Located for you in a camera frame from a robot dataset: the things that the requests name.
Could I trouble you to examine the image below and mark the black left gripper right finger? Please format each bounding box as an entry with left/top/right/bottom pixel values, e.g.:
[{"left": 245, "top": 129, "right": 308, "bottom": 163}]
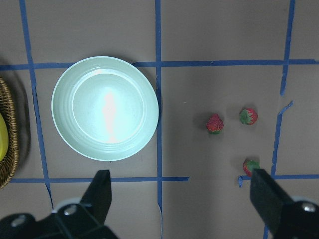
[{"left": 250, "top": 169, "right": 294, "bottom": 234}]

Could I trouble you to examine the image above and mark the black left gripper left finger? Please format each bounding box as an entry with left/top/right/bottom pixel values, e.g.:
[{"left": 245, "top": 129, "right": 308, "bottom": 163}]
[{"left": 80, "top": 170, "right": 112, "bottom": 224}]

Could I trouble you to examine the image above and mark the red strawberry green top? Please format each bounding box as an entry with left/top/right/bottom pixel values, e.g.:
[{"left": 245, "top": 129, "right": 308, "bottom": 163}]
[{"left": 239, "top": 108, "right": 258, "bottom": 125}]

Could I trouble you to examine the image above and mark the light green plate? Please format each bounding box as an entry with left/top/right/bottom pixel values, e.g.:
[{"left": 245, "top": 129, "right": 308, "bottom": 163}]
[{"left": 51, "top": 56, "right": 159, "bottom": 161}]

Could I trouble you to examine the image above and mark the yellow banana bunch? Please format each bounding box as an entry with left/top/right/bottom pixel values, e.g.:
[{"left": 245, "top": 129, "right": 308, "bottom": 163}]
[{"left": 0, "top": 115, "right": 9, "bottom": 161}]

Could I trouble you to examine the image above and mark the brown wicker basket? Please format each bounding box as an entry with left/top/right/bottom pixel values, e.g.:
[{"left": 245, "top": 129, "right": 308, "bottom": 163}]
[{"left": 0, "top": 78, "right": 20, "bottom": 189}]

